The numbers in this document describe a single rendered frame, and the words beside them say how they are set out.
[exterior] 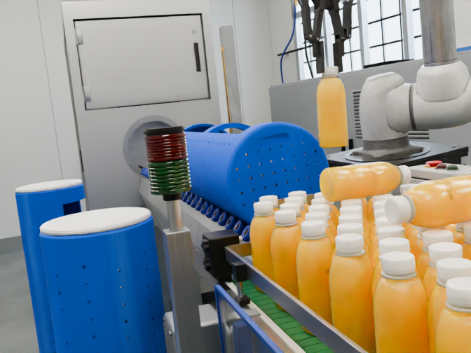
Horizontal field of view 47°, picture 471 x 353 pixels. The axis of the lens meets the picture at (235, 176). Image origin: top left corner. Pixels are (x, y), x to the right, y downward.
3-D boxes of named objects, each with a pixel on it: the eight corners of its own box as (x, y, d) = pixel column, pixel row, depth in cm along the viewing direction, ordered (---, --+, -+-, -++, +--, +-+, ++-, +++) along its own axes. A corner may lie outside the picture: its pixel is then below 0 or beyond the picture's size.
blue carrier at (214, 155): (239, 184, 227) (227, 118, 223) (338, 218, 144) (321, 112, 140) (174, 199, 219) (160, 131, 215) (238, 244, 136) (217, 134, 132)
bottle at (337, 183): (338, 189, 99) (413, 178, 105) (325, 161, 103) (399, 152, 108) (327, 209, 104) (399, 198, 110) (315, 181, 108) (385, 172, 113)
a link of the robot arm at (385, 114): (367, 134, 198) (362, 74, 194) (419, 131, 190) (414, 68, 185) (356, 142, 184) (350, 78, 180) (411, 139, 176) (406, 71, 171)
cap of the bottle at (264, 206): (250, 212, 110) (249, 204, 110) (262, 209, 113) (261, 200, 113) (265, 213, 107) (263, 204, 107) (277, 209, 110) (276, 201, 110)
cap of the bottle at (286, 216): (281, 224, 96) (280, 214, 96) (271, 220, 100) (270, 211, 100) (300, 220, 98) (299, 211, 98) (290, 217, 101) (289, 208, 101)
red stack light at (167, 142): (183, 155, 87) (181, 132, 86) (192, 157, 81) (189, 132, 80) (144, 160, 85) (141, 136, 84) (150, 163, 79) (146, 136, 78)
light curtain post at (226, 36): (261, 339, 299) (229, 27, 278) (264, 343, 293) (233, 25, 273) (250, 341, 297) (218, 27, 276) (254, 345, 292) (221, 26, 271)
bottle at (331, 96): (332, 147, 119) (327, 71, 118) (313, 148, 125) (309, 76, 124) (355, 146, 122) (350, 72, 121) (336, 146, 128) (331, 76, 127)
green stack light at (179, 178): (187, 186, 87) (183, 156, 87) (196, 190, 81) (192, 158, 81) (148, 192, 85) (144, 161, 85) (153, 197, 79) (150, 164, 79)
